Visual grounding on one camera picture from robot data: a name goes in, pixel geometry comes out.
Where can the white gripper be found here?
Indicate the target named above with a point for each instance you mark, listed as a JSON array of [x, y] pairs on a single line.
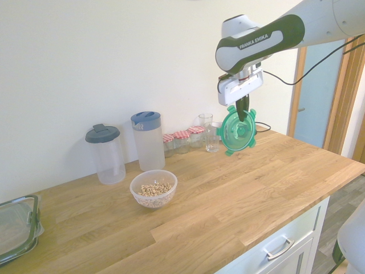
[[239, 88]]

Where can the glass jar red checked lid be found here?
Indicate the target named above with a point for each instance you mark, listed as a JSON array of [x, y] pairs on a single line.
[[168, 144], [195, 137], [181, 141]]

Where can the glass food container dark lid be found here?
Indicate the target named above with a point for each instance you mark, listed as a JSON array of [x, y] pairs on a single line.
[[14, 225]]

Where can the faceted glass tumbler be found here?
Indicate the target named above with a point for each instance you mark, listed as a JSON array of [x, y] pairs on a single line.
[[211, 141]]

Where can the wooden framed glass door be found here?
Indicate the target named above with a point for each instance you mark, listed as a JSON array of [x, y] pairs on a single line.
[[322, 100]]

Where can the clear plastic cereal bowl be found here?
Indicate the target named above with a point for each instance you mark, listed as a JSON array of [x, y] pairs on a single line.
[[154, 197]]

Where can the clear pitcher with dark lid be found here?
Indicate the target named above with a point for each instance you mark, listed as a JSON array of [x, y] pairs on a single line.
[[108, 160]]

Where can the green round container lid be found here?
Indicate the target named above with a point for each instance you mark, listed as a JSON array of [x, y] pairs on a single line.
[[233, 140]]

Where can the clear pitcher with blue lid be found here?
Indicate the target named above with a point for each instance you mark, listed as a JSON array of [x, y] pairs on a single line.
[[148, 145]]

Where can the white mug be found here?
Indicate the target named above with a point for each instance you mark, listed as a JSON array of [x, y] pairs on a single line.
[[218, 124]]

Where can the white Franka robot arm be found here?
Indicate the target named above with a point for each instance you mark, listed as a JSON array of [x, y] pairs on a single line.
[[256, 42]]

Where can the tall footed drinking glass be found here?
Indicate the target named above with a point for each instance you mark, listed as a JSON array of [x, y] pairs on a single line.
[[205, 119]]

